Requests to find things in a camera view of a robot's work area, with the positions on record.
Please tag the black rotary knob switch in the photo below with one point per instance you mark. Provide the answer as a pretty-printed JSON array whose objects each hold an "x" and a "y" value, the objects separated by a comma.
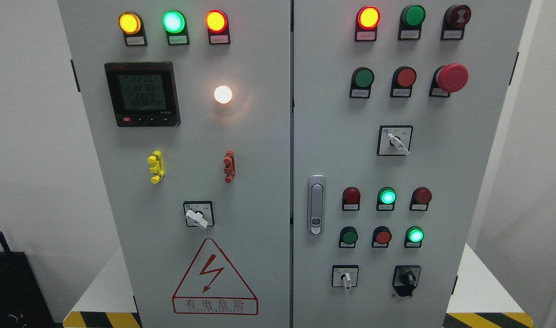
[{"x": 405, "y": 279}]

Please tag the red terminal connector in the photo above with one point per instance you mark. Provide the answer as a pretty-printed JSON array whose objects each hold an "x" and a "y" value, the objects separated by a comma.
[{"x": 229, "y": 166}]

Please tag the dark red indicator light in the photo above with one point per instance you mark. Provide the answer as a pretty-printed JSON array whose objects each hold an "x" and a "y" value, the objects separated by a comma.
[{"x": 351, "y": 199}]

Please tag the white indicator light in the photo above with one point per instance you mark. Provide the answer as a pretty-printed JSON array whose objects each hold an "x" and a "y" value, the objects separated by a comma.
[{"x": 223, "y": 94}]

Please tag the green push button lower row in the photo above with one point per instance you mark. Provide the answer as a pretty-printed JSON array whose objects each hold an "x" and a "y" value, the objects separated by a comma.
[{"x": 348, "y": 237}]

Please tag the left grey cabinet door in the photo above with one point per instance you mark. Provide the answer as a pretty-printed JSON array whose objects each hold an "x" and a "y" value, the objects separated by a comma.
[{"x": 252, "y": 213}]

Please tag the grey cabinet door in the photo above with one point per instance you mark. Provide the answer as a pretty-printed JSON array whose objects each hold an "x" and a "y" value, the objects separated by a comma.
[
  {"x": 252, "y": 213},
  {"x": 337, "y": 137}
]

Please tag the lit green indicator light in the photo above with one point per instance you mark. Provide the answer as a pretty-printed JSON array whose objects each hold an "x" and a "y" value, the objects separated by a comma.
[{"x": 386, "y": 199}]

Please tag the green push button second row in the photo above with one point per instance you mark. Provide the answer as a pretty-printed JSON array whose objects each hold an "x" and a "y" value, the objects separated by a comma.
[{"x": 361, "y": 81}]

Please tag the yellow terminal connector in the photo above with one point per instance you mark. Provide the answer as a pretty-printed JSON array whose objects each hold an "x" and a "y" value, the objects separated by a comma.
[{"x": 155, "y": 162}]

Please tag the red push button lower row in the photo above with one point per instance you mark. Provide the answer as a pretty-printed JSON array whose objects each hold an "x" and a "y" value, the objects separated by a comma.
[{"x": 381, "y": 237}]

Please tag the right grey cabinet door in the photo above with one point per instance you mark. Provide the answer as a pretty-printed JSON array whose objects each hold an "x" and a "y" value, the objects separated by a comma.
[{"x": 337, "y": 137}]

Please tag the red electrical danger sticker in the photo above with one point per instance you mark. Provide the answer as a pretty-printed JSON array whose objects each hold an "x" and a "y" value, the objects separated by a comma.
[{"x": 212, "y": 286}]

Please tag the black digital power meter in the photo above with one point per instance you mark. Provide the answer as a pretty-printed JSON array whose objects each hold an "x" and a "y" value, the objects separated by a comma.
[{"x": 143, "y": 94}]

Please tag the green illuminated button lower right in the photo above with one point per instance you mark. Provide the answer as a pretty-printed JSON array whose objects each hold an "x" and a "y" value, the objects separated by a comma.
[{"x": 414, "y": 237}]

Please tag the red push button second row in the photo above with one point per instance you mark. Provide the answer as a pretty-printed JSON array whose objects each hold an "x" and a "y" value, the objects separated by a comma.
[{"x": 402, "y": 81}]

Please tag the red indicator light top left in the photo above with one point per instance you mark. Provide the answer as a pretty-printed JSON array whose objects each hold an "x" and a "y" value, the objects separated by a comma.
[{"x": 217, "y": 24}]

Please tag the red indicator light top right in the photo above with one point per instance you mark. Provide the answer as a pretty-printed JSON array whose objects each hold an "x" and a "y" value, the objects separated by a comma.
[{"x": 366, "y": 24}]

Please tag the green indicator light top left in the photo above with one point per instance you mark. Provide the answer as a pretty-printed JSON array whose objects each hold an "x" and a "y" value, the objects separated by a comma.
[{"x": 176, "y": 27}]

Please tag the red emergency stop button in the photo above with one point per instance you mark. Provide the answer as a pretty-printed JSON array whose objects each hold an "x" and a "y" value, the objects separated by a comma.
[{"x": 448, "y": 79}]

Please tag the green push button top right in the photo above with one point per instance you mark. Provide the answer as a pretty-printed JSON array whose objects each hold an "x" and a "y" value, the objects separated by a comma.
[{"x": 410, "y": 24}]

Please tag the yellow indicator light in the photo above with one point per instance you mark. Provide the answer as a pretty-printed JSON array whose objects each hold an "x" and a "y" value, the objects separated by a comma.
[{"x": 133, "y": 29}]

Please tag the white base platform hazard stripes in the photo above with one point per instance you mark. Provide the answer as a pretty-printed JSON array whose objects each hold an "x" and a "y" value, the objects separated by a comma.
[{"x": 478, "y": 301}]

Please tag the black box with antenna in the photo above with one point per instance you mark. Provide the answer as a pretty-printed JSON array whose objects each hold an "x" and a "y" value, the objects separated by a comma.
[{"x": 21, "y": 301}]

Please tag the silver door latch handle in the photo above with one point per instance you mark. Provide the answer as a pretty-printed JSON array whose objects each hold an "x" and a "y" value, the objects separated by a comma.
[{"x": 315, "y": 208}]

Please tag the white selector switch left door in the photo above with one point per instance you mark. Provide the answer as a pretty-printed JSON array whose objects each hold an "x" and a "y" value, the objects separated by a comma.
[{"x": 199, "y": 214}]

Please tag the white selector switch upper right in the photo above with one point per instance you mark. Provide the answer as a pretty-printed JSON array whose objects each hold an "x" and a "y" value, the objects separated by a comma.
[{"x": 394, "y": 140}]

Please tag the white selector switch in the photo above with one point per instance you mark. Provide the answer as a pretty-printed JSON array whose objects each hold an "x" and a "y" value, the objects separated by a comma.
[
  {"x": 345, "y": 276},
  {"x": 394, "y": 140}
]

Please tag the white selector switch bottom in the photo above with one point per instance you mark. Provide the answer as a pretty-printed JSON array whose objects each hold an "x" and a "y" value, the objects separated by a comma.
[{"x": 345, "y": 276}]

